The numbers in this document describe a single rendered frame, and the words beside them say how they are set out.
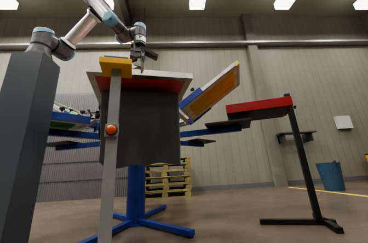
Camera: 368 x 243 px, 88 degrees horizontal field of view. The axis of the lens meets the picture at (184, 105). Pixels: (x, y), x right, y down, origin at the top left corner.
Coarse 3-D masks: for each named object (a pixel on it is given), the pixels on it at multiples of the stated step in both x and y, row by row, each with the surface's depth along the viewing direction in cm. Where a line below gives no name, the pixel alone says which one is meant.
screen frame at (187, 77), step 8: (88, 72) 100; (96, 72) 100; (136, 72) 106; (144, 72) 107; (152, 72) 108; (160, 72) 109; (168, 72) 110; (176, 72) 112; (176, 80) 114; (184, 80) 115; (96, 88) 116; (184, 88) 124; (96, 96) 126
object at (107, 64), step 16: (112, 64) 79; (128, 64) 80; (112, 80) 81; (112, 96) 78; (112, 112) 76; (112, 144) 72; (112, 160) 70; (112, 176) 68; (112, 192) 67; (112, 208) 65; (112, 224) 67
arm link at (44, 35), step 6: (36, 30) 120; (42, 30) 121; (48, 30) 124; (36, 36) 119; (42, 36) 120; (48, 36) 123; (54, 36) 128; (30, 42) 118; (42, 42) 119; (48, 42) 122; (54, 42) 127; (54, 48) 128
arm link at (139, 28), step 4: (136, 24) 117; (140, 24) 117; (144, 24) 119; (132, 28) 117; (136, 28) 116; (140, 28) 116; (144, 28) 118; (132, 32) 117; (136, 32) 115; (140, 32) 115; (144, 32) 117; (132, 36) 118; (144, 36) 116
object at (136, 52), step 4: (140, 40) 113; (132, 44) 113; (136, 44) 114; (140, 44) 114; (144, 44) 114; (132, 48) 109; (136, 48) 113; (132, 52) 109; (136, 52) 109; (140, 52) 110; (144, 52) 110; (132, 56) 108; (136, 56) 108; (140, 56) 109; (144, 56) 110; (132, 60) 111; (136, 60) 112; (144, 60) 112
